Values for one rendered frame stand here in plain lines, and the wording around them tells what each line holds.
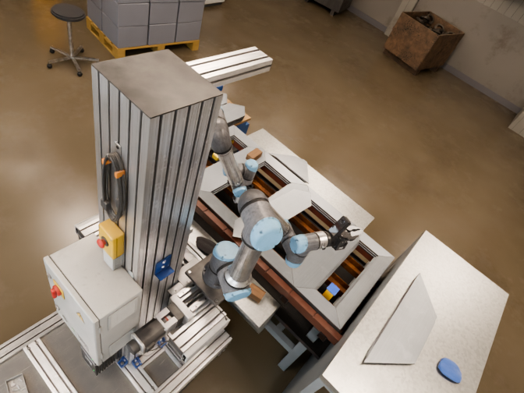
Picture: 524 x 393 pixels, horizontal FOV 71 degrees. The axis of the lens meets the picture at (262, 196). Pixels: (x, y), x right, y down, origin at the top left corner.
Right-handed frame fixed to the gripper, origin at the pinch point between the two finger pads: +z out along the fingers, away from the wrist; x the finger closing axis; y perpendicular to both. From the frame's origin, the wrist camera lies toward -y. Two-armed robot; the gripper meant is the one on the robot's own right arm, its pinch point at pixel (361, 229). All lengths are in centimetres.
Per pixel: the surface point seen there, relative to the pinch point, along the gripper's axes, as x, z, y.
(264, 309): -14, -23, 77
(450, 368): 56, 38, 46
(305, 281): -15, 0, 59
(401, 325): 31, 26, 43
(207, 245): -60, -44, 67
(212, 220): -68, -40, 54
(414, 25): -440, 461, 11
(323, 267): -21, 17, 58
